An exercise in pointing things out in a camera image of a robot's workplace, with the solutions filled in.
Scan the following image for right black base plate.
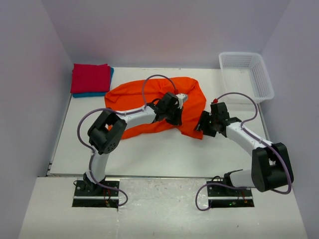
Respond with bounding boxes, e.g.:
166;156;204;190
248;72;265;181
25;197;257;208
206;176;252;198

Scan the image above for folded blue t shirt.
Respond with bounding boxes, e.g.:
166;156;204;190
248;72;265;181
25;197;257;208
72;67;114;98

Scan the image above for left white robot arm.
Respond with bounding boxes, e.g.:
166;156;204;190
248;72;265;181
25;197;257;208
83;92;188;191

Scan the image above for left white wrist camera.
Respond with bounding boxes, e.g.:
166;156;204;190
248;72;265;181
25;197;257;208
176;93;188;105

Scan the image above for white plastic basket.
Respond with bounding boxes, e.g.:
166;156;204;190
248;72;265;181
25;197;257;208
219;52;275;104

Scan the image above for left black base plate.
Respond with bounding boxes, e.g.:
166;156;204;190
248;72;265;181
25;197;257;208
73;179;120;200

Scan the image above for orange t shirt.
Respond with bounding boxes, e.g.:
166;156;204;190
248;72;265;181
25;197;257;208
104;77;206;139

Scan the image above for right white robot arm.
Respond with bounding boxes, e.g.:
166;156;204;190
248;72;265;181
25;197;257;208
195;103;294;195

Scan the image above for folded red t shirt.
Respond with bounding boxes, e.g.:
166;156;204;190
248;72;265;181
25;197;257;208
70;64;111;94

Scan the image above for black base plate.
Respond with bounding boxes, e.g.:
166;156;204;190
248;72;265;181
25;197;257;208
206;176;252;198
73;179;120;200

